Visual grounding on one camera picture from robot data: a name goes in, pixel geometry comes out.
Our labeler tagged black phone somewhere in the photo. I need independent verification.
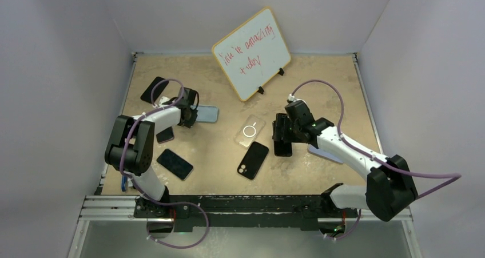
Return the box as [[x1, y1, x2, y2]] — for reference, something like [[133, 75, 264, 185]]
[[273, 141, 293, 157], [156, 149, 194, 181], [140, 77, 169, 104]]

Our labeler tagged clear magsafe phone case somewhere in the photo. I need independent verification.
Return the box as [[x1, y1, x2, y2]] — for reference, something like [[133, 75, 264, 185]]
[[234, 114, 266, 148]]

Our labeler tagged black phone under left arm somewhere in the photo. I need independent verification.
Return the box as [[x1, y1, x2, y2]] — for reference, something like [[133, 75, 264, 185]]
[[156, 127, 174, 144]]

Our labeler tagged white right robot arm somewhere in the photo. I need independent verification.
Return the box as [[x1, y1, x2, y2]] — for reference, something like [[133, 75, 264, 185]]
[[272, 100, 418, 222]]

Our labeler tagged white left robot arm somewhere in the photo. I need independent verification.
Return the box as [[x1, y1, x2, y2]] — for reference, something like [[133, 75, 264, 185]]
[[105, 88, 200, 217]]

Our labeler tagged light blue flat case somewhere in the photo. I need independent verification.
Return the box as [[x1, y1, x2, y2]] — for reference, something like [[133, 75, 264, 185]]
[[307, 145, 343, 164]]

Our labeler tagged whiteboard with red writing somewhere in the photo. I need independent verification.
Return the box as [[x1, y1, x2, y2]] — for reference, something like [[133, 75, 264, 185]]
[[212, 7, 291, 101]]

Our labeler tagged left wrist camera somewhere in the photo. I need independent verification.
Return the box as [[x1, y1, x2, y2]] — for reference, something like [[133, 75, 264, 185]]
[[153, 96, 171, 109]]

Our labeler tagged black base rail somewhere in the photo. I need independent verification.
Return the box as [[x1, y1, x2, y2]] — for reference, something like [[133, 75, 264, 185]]
[[134, 195, 357, 232]]

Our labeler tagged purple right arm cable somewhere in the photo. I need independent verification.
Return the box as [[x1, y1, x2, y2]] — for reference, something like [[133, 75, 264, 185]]
[[287, 79, 462, 243]]

